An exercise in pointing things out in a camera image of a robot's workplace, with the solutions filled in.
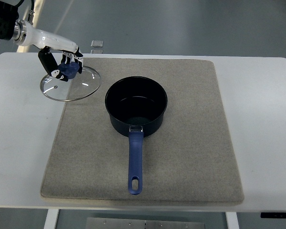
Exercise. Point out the dark blue saucepan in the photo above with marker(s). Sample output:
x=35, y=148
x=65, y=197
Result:
x=136, y=106

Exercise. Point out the small clear floor plate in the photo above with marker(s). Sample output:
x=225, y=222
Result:
x=97, y=43

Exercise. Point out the white table leg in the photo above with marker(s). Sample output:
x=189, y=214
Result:
x=232, y=220
x=51, y=219

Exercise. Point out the white table leg right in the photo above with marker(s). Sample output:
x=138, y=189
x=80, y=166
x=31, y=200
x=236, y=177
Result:
x=232, y=220

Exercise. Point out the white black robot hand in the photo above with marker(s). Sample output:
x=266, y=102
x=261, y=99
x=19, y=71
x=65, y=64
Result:
x=25, y=35

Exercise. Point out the black table control panel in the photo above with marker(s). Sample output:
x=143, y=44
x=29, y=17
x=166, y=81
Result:
x=273, y=215

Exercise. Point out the metal plate under table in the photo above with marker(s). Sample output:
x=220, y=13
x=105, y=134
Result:
x=108, y=223

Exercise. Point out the white table leg left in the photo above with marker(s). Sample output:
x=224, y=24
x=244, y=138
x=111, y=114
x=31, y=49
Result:
x=51, y=219

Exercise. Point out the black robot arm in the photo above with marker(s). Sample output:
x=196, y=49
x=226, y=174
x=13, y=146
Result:
x=8, y=19

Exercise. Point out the glass lid with blue knob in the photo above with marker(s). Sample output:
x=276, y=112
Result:
x=78, y=86

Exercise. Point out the beige felt mat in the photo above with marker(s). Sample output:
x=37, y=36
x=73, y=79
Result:
x=189, y=160

